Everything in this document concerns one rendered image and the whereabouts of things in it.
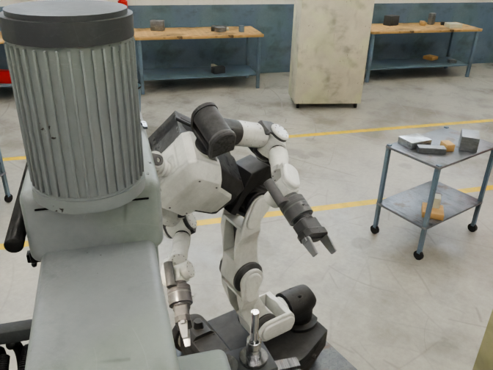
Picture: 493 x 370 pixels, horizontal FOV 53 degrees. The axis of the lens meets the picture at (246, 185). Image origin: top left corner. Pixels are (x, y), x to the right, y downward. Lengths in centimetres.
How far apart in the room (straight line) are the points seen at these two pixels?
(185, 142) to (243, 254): 59
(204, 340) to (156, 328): 164
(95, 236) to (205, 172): 71
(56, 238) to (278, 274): 293
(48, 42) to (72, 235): 40
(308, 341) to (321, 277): 139
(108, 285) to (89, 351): 15
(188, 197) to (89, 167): 91
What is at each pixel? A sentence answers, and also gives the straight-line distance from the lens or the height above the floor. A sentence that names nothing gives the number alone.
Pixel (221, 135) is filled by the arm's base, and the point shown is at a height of 174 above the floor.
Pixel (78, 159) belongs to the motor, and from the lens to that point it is 84.
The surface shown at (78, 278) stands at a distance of 95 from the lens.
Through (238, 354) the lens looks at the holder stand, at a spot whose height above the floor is 111.
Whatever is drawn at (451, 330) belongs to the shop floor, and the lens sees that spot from 368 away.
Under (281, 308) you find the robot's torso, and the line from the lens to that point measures 242.
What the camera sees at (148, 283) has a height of 176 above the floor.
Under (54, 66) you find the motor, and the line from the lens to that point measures 79.
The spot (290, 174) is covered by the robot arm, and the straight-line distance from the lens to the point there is 163.
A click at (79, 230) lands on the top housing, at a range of 101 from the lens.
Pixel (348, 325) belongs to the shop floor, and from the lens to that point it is 349.
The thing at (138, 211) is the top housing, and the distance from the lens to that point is 99.
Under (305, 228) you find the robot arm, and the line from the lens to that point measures 155.
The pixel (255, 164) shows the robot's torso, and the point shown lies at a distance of 192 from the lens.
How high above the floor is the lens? 232
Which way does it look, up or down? 27 degrees down
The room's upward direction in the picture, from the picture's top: 2 degrees clockwise
